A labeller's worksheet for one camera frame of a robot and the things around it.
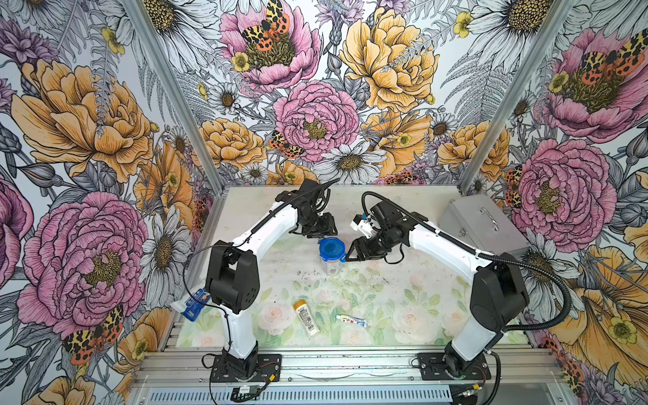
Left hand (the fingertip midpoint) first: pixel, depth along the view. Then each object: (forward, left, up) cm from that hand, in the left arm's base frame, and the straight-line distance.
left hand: (328, 239), depth 87 cm
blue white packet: (-18, +45, -12) cm, 50 cm away
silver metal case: (+7, -54, 0) cm, 55 cm away
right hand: (-9, -8, 0) cm, 12 cm away
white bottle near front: (-20, +8, -13) cm, 25 cm away
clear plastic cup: (-6, -1, -8) cm, 10 cm away
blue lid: (-3, -1, -2) cm, 4 cm away
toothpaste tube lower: (-22, -7, -12) cm, 27 cm away
